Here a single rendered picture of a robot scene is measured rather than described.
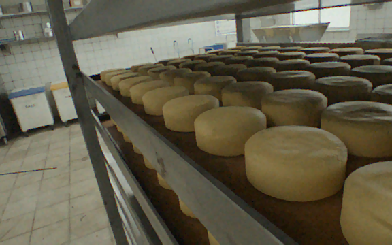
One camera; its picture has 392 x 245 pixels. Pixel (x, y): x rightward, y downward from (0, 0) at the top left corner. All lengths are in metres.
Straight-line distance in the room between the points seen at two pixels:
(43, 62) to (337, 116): 5.47
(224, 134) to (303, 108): 0.07
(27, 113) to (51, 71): 0.98
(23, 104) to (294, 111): 4.92
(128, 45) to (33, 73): 1.84
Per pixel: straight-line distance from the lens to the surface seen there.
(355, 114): 0.18
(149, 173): 0.35
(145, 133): 0.17
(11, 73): 5.65
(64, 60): 0.58
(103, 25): 0.22
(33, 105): 5.02
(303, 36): 1.95
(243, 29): 0.75
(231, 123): 0.17
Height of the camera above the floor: 1.39
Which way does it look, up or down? 20 degrees down
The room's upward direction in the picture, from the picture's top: 7 degrees counter-clockwise
